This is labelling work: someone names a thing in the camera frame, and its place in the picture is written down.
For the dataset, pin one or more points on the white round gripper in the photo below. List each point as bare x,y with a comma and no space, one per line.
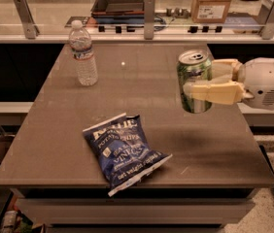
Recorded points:
263,82

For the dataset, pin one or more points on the green soda can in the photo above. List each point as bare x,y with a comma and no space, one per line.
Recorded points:
193,66

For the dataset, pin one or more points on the cardboard box with label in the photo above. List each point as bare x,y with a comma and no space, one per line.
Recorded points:
209,11

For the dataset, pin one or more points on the blue potato chips bag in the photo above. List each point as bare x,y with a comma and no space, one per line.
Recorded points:
123,152

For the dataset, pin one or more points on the grey tray orange rim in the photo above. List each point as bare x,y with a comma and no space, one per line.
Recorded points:
117,7

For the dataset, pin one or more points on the clear plastic water bottle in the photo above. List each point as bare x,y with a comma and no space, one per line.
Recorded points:
83,54

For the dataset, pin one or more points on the table drawer front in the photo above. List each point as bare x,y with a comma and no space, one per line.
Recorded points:
139,211

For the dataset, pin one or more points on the right metal railing post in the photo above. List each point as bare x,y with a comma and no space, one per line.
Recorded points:
266,16

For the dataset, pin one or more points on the metal railing post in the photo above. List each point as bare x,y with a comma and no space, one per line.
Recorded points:
266,16
149,6
30,28

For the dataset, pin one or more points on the middle metal railing post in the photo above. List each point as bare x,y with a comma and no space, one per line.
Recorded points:
149,6

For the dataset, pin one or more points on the left metal railing post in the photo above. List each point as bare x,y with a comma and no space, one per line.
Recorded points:
30,28

